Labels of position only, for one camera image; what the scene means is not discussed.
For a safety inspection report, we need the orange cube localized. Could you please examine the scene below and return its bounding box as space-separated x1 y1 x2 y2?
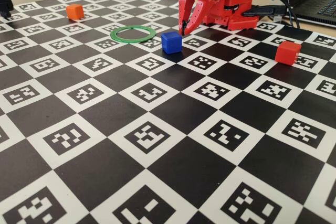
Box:
65 4 85 22

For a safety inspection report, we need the black camera stand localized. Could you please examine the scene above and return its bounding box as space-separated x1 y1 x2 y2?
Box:
0 0 14 20

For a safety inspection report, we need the blue cube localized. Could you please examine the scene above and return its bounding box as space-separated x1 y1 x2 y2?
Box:
161 31 183 55

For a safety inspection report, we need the black white marker mat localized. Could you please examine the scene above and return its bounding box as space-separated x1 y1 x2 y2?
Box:
0 0 336 224

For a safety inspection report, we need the red cube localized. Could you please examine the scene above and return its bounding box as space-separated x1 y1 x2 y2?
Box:
275 41 302 66

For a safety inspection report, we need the black flat power connector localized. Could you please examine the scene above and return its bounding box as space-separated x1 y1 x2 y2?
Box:
241 5 286 18

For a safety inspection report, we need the green ring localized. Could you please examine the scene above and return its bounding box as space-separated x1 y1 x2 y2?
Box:
110 25 157 44

